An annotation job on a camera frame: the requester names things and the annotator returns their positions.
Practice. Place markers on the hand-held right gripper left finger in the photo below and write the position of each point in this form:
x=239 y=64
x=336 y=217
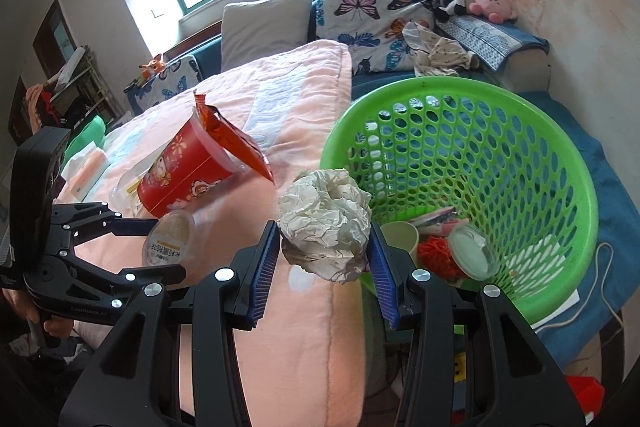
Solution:
x=260 y=272

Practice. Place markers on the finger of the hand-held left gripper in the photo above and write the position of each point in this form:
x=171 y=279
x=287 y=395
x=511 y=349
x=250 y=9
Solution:
x=125 y=226
x=150 y=274

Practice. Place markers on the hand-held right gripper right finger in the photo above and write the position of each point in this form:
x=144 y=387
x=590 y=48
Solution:
x=382 y=272

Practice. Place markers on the small pudding cup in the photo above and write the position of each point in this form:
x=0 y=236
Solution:
x=167 y=239

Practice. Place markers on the white paper cup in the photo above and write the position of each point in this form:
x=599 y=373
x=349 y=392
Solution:
x=400 y=234

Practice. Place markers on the red yarn flower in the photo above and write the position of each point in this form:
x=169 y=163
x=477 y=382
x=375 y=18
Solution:
x=432 y=254

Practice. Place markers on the pink striped wrapper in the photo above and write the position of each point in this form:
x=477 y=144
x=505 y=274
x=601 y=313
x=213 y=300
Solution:
x=440 y=217

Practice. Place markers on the clear plastic lid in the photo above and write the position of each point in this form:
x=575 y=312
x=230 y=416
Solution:
x=472 y=252

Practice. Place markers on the green plastic basket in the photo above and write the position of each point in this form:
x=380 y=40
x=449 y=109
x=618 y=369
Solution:
x=500 y=147

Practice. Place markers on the person's left hand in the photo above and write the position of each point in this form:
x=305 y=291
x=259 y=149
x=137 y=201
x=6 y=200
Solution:
x=17 y=304

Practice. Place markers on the clear yellow-label wrapper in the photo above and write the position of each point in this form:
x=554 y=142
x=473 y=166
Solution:
x=127 y=187

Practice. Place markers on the pink tissue pack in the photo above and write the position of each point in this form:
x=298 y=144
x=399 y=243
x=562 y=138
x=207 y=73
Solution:
x=87 y=172

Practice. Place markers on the green plastic bag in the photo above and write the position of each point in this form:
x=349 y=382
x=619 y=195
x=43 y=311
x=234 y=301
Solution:
x=85 y=134

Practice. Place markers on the red instant noodle cup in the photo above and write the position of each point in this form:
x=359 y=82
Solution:
x=180 y=167

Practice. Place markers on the orange garment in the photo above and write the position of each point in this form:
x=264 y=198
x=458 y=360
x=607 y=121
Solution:
x=36 y=104

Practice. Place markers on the pink blanket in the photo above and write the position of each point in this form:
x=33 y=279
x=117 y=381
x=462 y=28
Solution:
x=300 y=347

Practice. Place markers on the metal rack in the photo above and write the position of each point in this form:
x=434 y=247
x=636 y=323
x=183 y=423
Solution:
x=85 y=77

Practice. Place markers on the orange snack bag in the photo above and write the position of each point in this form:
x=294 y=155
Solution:
x=235 y=142

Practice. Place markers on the dark wooden door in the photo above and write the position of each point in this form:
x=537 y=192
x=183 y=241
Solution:
x=47 y=37

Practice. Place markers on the small butterfly print pillow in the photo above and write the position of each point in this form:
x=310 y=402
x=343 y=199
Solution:
x=170 y=82

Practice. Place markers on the orange fox plush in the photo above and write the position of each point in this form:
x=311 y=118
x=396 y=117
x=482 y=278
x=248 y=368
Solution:
x=151 y=66

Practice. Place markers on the white paper sheet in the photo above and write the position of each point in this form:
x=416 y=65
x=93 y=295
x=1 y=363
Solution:
x=560 y=312

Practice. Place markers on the blue sofa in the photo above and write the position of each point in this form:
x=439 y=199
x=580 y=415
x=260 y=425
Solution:
x=212 y=54

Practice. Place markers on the white printed cloth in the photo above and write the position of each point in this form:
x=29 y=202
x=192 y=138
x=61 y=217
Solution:
x=440 y=52

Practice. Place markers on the red appliance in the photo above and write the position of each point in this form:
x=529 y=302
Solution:
x=585 y=394

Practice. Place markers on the grey pillow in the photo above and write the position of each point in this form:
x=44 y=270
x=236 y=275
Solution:
x=265 y=29

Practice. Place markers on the blue sheet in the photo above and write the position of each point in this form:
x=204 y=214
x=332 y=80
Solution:
x=615 y=207

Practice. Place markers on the large butterfly print pillow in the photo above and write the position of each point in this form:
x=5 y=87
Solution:
x=365 y=22

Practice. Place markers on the blue patterned towel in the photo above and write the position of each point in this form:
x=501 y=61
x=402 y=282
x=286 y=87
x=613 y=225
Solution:
x=490 y=37

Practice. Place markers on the pink plush toy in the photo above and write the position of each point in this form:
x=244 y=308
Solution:
x=492 y=7

